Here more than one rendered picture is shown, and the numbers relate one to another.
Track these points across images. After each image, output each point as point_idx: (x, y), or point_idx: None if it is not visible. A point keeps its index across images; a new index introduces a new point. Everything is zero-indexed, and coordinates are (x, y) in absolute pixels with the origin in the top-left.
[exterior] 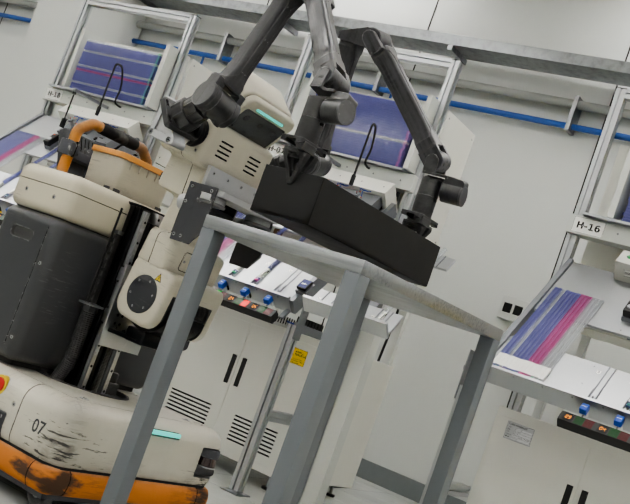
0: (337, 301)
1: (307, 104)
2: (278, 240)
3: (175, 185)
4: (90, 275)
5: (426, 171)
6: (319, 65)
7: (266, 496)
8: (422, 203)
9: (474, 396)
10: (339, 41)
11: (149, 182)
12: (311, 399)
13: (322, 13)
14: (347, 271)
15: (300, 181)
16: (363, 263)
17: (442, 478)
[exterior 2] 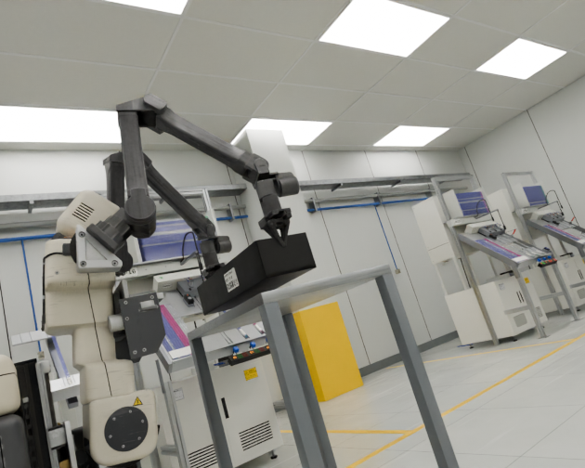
0: (392, 295)
1: (267, 187)
2: (331, 280)
3: (79, 317)
4: (30, 462)
5: (210, 236)
6: (247, 160)
7: (439, 437)
8: (214, 257)
9: (302, 347)
10: (110, 162)
11: None
12: (420, 360)
13: (198, 126)
14: (384, 275)
15: (291, 241)
16: (389, 266)
17: (316, 400)
